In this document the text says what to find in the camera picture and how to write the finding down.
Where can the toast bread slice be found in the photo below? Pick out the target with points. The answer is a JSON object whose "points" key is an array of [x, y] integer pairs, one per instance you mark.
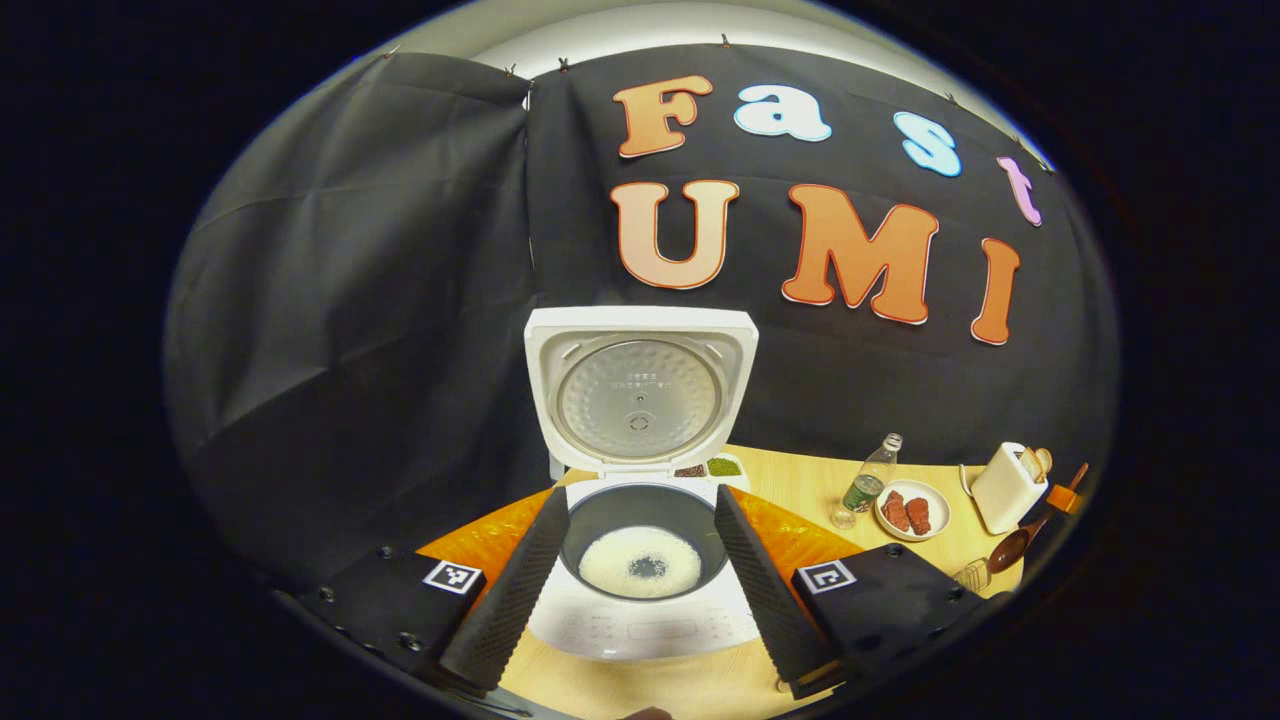
{"points": [[1045, 460], [1031, 465]]}

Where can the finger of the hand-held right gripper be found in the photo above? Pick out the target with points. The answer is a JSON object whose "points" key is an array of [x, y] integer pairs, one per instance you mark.
{"points": [[1065, 498]]}

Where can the white toaster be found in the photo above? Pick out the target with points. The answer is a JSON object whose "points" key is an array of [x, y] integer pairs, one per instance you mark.
{"points": [[1000, 490]]}

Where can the white rice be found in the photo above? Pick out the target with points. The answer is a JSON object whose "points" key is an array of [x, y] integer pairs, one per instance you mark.
{"points": [[610, 565]]}

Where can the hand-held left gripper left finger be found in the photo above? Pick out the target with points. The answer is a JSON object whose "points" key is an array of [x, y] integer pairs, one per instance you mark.
{"points": [[515, 600]]}

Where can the clear plastic water bottle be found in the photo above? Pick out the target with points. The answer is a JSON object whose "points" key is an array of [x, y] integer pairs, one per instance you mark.
{"points": [[862, 490]]}

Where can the white divided bean dish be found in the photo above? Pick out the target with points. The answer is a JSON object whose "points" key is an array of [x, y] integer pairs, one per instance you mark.
{"points": [[745, 478]]}

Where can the black backdrop cloth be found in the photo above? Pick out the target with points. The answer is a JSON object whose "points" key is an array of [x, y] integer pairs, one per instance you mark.
{"points": [[350, 300]]}

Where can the dark grey inner pot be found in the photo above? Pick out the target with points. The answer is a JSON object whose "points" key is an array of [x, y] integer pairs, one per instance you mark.
{"points": [[600, 510]]}

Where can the white rice cooker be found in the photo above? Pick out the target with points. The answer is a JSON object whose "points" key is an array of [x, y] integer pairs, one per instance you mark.
{"points": [[650, 630]]}

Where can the brown wooden spoon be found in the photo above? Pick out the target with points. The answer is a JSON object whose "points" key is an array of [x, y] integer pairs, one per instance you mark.
{"points": [[1008, 552]]}

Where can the white round plate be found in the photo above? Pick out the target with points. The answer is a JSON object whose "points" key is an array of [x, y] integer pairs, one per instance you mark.
{"points": [[940, 500]]}

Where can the red meat piece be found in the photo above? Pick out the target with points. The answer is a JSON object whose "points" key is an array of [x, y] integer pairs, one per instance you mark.
{"points": [[896, 511], [918, 516]]}

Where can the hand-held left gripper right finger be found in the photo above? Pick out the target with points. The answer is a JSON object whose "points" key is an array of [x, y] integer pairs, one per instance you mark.
{"points": [[765, 600]]}

